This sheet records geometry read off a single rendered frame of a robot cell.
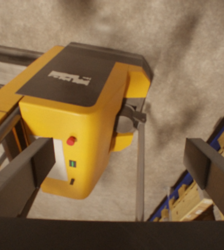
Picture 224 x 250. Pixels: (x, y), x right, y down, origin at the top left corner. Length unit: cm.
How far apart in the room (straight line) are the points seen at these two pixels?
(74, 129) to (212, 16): 121
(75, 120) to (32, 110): 19
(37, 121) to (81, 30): 91
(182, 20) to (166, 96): 63
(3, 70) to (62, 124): 84
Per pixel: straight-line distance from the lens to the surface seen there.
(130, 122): 130
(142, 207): 95
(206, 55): 161
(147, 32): 148
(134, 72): 118
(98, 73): 107
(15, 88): 103
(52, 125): 83
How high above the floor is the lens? 144
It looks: 49 degrees down
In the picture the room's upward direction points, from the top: 168 degrees counter-clockwise
